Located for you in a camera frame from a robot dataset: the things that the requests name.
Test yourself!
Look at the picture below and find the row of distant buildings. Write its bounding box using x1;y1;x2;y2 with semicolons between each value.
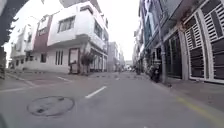
107;41;126;73

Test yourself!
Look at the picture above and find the small tree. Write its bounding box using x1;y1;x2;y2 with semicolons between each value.
81;52;96;75

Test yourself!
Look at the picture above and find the parked motorcycle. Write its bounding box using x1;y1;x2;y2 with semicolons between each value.
148;64;162;84

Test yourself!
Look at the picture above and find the grey pole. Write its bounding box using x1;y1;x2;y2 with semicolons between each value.
153;0;168;84

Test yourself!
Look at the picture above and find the white corner building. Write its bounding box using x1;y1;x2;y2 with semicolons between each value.
9;1;110;75

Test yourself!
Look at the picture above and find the round manhole cover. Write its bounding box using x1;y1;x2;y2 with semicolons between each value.
26;95;76;118

